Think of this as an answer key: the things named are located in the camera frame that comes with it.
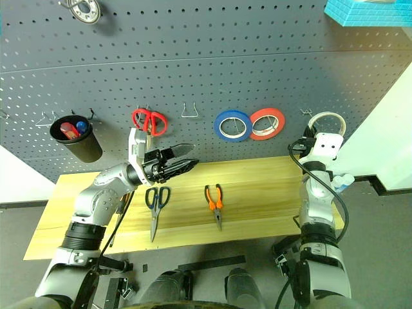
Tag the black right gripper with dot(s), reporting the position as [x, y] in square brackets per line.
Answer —
[305, 146]

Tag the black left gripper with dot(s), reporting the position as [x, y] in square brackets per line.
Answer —
[154, 167]

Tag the white tape roll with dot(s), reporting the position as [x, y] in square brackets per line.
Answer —
[340, 120]

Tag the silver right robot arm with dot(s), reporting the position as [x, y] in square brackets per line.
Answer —
[317, 206]

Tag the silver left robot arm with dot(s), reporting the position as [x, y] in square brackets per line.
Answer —
[96, 199]

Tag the red tape roll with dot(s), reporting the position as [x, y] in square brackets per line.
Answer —
[279, 120]

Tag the blue tape roll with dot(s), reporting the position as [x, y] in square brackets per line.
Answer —
[222, 130]

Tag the dark grey metal pegboard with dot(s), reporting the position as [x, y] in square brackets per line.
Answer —
[193, 64]

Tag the black floor tape strip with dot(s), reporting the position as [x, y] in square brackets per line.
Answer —
[212, 262]

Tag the clear plastic water bottle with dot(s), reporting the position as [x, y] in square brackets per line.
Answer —
[343, 181]

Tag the silver scissors peg hook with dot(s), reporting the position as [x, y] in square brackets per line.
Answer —
[143, 107]

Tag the black cup holder hooks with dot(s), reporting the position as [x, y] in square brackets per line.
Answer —
[92, 113]

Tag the black plastic cup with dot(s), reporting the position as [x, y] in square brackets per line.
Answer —
[82, 146]

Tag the blue marker in cup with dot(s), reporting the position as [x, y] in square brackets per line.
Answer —
[81, 126]

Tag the red marker in cup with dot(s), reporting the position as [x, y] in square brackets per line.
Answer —
[68, 130]

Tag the dark rounded shape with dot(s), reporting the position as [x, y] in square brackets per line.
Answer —
[243, 286]
[170, 286]

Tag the teal blue grid box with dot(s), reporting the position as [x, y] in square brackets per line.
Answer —
[367, 13]

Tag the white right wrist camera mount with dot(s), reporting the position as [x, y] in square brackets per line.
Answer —
[326, 145]

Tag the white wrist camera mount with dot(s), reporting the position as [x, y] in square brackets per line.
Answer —
[326, 145]
[132, 151]

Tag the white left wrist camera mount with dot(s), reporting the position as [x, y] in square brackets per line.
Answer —
[132, 151]

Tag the black table frame clamp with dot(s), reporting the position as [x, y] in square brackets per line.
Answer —
[116, 265]
[284, 254]

